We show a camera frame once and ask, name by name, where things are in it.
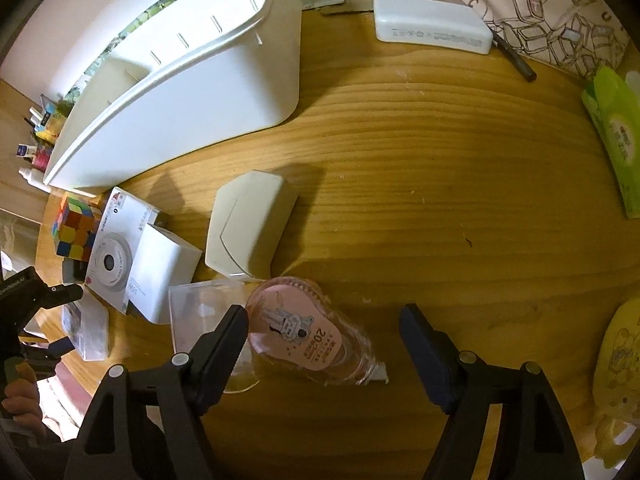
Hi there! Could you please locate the cream angular plastic box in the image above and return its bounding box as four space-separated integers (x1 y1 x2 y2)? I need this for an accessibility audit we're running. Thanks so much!
204 170 300 280

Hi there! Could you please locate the colourful puzzle cube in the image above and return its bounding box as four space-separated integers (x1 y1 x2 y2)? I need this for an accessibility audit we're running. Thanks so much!
52 194 104 261

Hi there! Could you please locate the white small bottle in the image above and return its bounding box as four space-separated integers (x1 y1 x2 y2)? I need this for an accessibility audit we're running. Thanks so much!
18 167 51 194

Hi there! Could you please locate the white charger adapter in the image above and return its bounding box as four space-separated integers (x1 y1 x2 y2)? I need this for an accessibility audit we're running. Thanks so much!
127 223 203 325

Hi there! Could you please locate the pink correction tape packet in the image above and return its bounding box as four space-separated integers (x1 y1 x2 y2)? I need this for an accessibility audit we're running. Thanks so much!
222 275 390 394

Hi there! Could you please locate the white power strip box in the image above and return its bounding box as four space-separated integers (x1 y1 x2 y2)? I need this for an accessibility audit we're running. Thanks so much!
373 0 496 55

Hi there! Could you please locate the green tissue packet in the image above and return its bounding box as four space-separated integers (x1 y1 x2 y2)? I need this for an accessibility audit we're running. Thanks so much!
581 65 640 220

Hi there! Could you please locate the black pen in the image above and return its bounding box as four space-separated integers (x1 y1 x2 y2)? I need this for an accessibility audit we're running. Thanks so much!
492 31 538 82

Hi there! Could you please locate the cube print cloth bag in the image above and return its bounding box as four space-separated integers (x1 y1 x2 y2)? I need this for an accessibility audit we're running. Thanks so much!
461 0 629 82

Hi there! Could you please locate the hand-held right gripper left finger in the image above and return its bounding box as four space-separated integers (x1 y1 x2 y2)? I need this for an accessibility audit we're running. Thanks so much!
65 304 250 480

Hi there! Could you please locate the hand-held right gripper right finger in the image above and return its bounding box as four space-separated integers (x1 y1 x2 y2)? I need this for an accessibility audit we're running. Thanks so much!
399 303 586 480

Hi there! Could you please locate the large white storage bin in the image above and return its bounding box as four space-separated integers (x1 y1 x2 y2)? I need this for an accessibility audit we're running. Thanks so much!
42 0 303 199

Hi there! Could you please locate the white camera print box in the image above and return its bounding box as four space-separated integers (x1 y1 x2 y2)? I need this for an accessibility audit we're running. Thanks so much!
84 186 162 317

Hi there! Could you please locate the clear plastic box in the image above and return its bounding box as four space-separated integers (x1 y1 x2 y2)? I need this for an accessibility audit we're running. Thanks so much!
168 280 252 357

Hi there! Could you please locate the small clear plastic case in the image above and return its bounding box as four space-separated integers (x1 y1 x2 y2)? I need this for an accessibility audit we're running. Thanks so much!
61 294 110 362

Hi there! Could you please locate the person's left hand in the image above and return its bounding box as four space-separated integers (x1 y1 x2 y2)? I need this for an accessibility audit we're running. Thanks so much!
0 377 44 438

